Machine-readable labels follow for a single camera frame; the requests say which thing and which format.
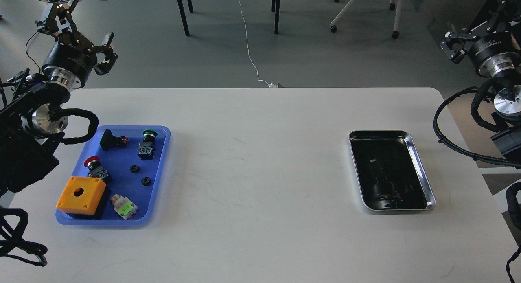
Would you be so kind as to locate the black table leg left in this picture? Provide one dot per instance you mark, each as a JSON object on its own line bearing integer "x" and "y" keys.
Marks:
{"x": 182, "y": 12}

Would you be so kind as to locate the silver metal tray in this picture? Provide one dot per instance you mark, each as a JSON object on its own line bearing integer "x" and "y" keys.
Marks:
{"x": 391, "y": 177}

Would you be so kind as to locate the black selector switch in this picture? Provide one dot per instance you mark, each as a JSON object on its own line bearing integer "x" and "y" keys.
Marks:
{"x": 108, "y": 140}

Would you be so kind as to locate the black table leg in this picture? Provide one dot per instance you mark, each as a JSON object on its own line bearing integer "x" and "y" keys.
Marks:
{"x": 182, "y": 12}
{"x": 275, "y": 8}

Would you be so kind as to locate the blue plastic tray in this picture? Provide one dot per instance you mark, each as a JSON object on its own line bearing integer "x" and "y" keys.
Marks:
{"x": 117, "y": 161}

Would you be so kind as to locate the green illuminated push button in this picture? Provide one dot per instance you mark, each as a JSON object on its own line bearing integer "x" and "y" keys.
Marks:
{"x": 123, "y": 206}

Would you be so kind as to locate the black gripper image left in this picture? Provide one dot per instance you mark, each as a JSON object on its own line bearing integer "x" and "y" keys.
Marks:
{"x": 73, "y": 52}

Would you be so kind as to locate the orange button enclosure box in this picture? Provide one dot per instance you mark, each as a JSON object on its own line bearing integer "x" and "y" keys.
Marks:
{"x": 83, "y": 198}

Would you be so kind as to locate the black table leg right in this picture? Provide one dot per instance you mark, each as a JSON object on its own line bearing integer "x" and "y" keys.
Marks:
{"x": 275, "y": 8}

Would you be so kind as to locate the green push button switch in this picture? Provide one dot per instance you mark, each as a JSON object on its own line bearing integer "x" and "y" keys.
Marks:
{"x": 146, "y": 148}

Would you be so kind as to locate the small black gear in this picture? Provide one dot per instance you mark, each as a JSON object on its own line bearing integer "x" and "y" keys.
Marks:
{"x": 134, "y": 168}
{"x": 146, "y": 181}

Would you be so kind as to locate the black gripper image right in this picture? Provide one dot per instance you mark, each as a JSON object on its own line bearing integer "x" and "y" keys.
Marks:
{"x": 492, "y": 55}

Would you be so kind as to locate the red emergency push button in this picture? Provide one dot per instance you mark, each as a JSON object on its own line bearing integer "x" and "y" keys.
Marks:
{"x": 96, "y": 170}

